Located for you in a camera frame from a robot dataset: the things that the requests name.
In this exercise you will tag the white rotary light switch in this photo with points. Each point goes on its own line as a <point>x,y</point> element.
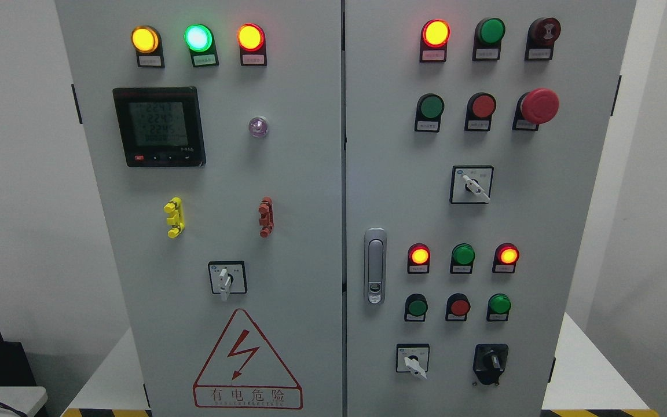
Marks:
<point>227,278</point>

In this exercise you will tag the green lit indicator light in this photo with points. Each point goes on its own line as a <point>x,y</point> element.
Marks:
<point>201,45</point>

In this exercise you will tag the yellow indicator light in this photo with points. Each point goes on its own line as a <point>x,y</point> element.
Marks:
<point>148,47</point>

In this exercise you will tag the red terminal connector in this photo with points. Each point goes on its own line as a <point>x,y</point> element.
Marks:
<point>266,219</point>

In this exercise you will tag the small red lit indicator left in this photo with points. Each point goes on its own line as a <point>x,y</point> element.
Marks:
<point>418,259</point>

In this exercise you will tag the small red lit indicator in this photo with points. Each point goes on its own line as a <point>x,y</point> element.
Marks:
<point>418,259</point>
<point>505,258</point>

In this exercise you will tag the clear white indicator lamp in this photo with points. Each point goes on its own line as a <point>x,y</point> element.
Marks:
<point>258,126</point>

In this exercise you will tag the small green push button left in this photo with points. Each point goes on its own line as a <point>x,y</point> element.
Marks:
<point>416,307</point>

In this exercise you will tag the small green push button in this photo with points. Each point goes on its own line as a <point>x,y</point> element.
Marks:
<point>416,307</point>
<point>498,309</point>

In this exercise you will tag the small green indicator middle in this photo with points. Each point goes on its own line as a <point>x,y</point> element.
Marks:
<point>462,260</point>

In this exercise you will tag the green push button upper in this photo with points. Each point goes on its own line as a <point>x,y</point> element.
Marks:
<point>429,110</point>

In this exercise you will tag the left grey cabinet door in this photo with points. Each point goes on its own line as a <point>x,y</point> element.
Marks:
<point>294,275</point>

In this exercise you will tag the grey cabinet door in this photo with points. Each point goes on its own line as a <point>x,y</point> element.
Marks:
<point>399,180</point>
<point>294,275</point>

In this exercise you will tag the small red push button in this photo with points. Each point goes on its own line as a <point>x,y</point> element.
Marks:
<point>457,308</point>

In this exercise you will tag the yellow terminal connector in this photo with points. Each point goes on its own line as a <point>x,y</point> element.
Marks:
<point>175,217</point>

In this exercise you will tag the right grey cabinet door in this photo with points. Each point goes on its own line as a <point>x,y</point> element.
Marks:
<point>399,180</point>

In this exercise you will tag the small red lit indicator right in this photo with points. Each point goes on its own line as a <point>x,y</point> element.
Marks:
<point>505,258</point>

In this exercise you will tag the red push button upper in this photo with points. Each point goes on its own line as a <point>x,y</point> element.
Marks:
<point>479,111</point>

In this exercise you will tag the red electric hazard sign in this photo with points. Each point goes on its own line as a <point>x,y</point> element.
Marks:
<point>245,371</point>

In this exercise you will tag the red lit indicator light left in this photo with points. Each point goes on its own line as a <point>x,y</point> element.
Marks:
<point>252,45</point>

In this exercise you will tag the small green push button right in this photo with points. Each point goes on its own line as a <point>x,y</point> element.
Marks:
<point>498,309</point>

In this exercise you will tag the black digital power meter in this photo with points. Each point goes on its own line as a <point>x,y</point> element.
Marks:
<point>160,127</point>

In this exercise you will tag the red lit indicator top right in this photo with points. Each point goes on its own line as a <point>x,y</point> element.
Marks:
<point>434,41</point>

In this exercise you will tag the red emergency stop button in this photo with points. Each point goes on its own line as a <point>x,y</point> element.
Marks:
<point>535,108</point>

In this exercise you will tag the green indicator top right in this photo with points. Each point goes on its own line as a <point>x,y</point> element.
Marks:
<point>488,37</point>

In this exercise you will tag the dark red buzzer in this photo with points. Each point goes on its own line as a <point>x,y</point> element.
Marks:
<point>541,37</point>

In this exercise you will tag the white box lower left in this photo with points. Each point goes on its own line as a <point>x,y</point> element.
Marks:
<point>28,399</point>

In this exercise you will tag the silver door lock handle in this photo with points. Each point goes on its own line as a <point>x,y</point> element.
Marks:
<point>375,245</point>

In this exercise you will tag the white selector switch upper right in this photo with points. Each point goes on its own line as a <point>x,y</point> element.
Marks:
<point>471,184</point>

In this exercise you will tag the white selector switch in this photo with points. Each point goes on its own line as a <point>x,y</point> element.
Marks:
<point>471,184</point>
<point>413,358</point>

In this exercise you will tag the white selector switch lower right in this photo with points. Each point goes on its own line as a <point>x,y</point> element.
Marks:
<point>413,358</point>

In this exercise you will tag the black selector switch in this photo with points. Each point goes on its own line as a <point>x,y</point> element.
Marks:
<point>490,361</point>

